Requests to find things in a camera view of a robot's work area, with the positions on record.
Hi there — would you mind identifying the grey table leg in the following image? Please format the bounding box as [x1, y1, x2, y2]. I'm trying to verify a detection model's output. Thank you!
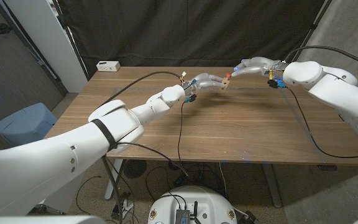
[261, 164, 283, 208]

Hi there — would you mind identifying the black and white floor glove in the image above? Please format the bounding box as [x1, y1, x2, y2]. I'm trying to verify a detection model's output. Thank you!
[111, 192, 135, 221]

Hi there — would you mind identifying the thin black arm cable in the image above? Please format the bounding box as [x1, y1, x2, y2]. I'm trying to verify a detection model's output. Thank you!
[116, 100, 190, 177]
[286, 86, 358, 159]

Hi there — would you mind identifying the round black floor fan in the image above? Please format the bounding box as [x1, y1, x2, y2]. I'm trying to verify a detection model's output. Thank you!
[122, 159, 147, 179]

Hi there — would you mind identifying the thick black left hand cable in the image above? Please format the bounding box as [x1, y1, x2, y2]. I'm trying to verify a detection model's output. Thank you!
[99, 71, 183, 108]

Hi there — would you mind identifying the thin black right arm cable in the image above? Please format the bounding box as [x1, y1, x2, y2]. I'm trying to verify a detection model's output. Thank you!
[286, 86, 358, 159]

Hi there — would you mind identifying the thick black right hand cable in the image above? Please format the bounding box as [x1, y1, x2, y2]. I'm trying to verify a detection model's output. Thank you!
[284, 45, 358, 72]

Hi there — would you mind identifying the grey ribbed torso module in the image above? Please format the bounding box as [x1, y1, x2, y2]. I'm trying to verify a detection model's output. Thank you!
[175, 208, 191, 224]

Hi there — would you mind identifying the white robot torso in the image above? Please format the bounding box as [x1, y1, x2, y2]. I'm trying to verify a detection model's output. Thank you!
[147, 185, 238, 224]

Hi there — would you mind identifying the black floor device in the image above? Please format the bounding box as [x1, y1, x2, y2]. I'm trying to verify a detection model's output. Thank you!
[244, 210, 260, 224]

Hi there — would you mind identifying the blue plastic bin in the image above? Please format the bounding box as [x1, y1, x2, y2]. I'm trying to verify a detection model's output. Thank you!
[0, 102, 58, 147]

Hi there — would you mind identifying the black backdrop frame pole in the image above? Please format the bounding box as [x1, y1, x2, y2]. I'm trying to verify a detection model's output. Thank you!
[290, 0, 334, 68]
[50, 0, 90, 79]

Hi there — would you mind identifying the thick dark hanging cable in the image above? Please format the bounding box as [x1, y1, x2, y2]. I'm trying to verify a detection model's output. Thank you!
[101, 155, 124, 224]

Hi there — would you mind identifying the white table leg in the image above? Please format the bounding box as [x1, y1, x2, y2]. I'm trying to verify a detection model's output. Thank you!
[104, 159, 124, 200]

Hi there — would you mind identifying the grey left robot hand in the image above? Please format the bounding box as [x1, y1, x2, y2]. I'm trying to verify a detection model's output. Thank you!
[183, 73, 226, 96]

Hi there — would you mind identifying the white flat floor panel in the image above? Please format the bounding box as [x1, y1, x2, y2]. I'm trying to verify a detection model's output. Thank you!
[39, 174, 85, 215]

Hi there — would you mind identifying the white pillar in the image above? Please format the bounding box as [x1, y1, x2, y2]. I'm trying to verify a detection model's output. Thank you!
[3, 0, 88, 93]

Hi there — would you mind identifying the thick black hand cable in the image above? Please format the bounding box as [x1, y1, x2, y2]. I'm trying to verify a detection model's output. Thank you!
[99, 71, 183, 108]
[284, 45, 358, 72]

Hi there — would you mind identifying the black backdrop curtain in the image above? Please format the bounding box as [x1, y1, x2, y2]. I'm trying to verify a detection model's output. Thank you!
[56, 0, 334, 75]

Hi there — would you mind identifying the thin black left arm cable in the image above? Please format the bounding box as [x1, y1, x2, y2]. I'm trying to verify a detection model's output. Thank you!
[116, 100, 190, 177]

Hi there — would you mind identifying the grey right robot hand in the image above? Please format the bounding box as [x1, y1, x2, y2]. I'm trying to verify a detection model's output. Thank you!
[231, 57, 287, 78]

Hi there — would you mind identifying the white power strip box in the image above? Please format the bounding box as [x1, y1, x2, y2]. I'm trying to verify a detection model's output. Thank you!
[96, 60, 121, 72]

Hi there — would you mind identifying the black floor cable tangle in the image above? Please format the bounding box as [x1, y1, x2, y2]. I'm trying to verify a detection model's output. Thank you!
[144, 161, 228, 202]

